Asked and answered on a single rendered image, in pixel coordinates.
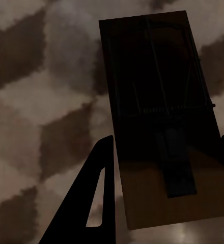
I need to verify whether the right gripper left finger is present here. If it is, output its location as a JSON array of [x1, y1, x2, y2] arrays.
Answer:
[[39, 135, 116, 244]]

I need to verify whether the mousetrap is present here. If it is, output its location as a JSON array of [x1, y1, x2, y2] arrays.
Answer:
[[99, 10, 224, 230]]

